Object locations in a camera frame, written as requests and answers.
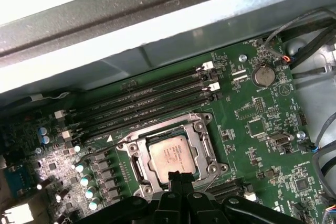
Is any black RAM slot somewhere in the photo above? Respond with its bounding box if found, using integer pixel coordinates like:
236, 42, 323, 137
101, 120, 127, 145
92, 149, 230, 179
54, 61, 215, 120
62, 81, 221, 141
59, 71, 219, 130
207, 178, 249, 193
214, 187, 257, 202
65, 92, 223, 149

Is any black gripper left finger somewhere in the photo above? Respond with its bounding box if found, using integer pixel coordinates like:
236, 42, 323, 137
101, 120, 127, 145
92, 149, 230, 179
75, 171, 185, 224

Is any metal socket cover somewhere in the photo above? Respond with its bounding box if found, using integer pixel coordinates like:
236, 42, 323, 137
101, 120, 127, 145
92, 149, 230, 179
128, 123, 223, 192

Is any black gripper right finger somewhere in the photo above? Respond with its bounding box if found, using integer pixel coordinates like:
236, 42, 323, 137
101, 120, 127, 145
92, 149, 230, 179
181, 173, 306, 224

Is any green motherboard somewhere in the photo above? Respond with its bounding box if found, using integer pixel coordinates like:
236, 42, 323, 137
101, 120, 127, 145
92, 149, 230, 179
0, 39, 336, 224

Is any metal locking lever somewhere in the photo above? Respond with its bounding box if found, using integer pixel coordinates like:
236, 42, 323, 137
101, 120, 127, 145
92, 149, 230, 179
204, 173, 222, 194
77, 145, 119, 164

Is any black PC case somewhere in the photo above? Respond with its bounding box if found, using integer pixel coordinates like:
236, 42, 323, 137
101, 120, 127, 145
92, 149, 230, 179
0, 0, 336, 224

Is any black flat cable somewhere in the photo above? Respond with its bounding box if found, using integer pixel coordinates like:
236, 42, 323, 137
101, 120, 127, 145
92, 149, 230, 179
278, 16, 336, 79

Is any CPU socket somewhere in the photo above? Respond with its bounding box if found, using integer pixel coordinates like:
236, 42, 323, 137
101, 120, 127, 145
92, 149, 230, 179
115, 112, 229, 200

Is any silver green CPU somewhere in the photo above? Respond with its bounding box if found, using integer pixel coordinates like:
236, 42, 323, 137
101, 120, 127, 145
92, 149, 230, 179
147, 135, 201, 184

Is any black cable with white label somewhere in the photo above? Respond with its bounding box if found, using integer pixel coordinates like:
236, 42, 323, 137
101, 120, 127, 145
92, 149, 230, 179
0, 91, 73, 109

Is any silver coin battery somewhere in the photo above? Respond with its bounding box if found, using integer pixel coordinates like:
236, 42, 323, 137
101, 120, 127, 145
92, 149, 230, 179
251, 63, 276, 88

